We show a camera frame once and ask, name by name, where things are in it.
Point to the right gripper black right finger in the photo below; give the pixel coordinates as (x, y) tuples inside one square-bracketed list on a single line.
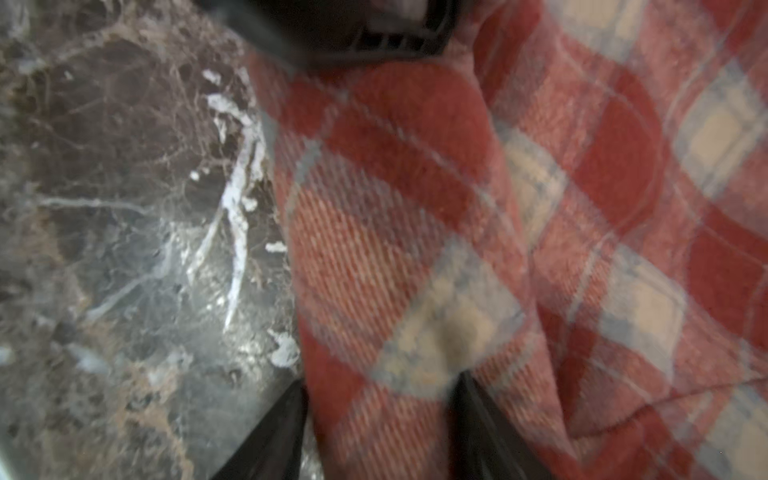
[(485, 444)]

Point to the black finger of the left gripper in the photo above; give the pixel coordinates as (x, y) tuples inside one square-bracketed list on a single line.
[(312, 35)]

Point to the red plaid skirt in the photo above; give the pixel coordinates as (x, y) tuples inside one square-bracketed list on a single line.
[(571, 203)]

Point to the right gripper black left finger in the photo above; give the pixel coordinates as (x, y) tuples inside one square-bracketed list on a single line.
[(273, 449)]

